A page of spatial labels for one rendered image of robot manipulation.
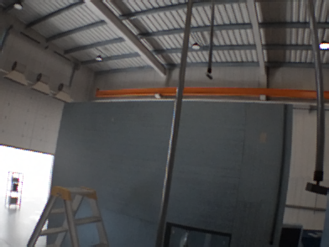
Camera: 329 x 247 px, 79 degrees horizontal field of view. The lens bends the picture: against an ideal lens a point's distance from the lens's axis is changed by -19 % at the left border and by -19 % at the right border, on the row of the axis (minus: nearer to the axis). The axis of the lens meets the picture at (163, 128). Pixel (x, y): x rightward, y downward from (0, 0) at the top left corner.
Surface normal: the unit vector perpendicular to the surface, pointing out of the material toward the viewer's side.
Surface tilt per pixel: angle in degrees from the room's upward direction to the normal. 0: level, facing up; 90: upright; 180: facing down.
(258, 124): 90
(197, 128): 90
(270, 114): 90
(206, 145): 90
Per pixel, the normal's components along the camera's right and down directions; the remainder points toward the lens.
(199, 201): -0.43, -0.21
